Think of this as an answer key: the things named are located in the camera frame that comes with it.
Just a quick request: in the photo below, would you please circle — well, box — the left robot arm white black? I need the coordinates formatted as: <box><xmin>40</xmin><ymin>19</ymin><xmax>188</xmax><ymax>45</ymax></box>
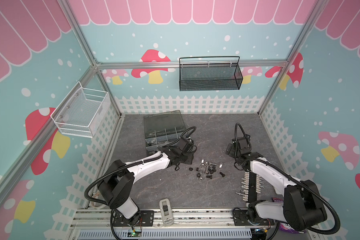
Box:
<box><xmin>84</xmin><ymin>137</ymin><xmax>197</xmax><ymax>220</ymax></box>

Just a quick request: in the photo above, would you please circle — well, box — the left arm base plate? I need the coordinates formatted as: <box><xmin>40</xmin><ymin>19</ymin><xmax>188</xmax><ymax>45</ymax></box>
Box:
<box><xmin>112</xmin><ymin>210</ymin><xmax>155</xmax><ymax>227</ymax></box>

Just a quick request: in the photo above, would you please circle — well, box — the white slotted cable duct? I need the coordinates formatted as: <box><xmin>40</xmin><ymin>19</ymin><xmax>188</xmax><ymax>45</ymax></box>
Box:
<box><xmin>76</xmin><ymin>228</ymin><xmax>253</xmax><ymax>240</ymax></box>

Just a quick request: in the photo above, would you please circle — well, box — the black screws cluster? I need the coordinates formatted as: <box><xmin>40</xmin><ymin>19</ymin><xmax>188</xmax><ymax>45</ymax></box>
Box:
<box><xmin>205</xmin><ymin>165</ymin><xmax>217</xmax><ymax>179</ymax></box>

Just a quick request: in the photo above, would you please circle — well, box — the green circuit board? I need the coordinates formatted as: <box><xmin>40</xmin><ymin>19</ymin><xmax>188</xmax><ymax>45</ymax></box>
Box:
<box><xmin>128</xmin><ymin>230</ymin><xmax>141</xmax><ymax>238</ymax></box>

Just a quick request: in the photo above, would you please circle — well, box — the grey handheld remote device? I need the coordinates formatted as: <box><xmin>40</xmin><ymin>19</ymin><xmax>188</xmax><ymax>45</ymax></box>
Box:
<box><xmin>159</xmin><ymin>199</ymin><xmax>174</xmax><ymax>227</ymax></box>

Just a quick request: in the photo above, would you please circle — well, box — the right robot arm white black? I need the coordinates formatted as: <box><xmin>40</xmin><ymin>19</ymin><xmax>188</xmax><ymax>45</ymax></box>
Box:
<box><xmin>226</xmin><ymin>137</ymin><xmax>341</xmax><ymax>235</ymax></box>

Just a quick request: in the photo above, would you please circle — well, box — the black rack with screws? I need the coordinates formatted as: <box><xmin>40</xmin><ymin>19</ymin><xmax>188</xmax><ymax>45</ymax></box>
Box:
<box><xmin>235</xmin><ymin>172</ymin><xmax>264</xmax><ymax>204</ymax></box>

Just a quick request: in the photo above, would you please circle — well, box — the black wire mesh basket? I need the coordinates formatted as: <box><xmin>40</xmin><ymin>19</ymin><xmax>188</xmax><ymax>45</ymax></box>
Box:
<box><xmin>179</xmin><ymin>56</ymin><xmax>243</xmax><ymax>92</ymax></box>

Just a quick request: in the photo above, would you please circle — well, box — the white wire mesh basket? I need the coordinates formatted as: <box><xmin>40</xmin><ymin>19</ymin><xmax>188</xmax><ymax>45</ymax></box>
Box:
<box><xmin>51</xmin><ymin>82</ymin><xmax>111</xmax><ymax>138</ymax></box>

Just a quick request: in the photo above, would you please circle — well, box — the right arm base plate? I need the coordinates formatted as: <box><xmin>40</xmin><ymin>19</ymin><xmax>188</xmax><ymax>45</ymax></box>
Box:
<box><xmin>232</xmin><ymin>208</ymin><xmax>275</xmax><ymax>228</ymax></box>

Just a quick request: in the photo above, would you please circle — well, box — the clear plastic organizer box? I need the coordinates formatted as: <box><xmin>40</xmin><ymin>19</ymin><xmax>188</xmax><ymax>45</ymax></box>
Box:
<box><xmin>143</xmin><ymin>110</ymin><xmax>186</xmax><ymax>156</ymax></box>

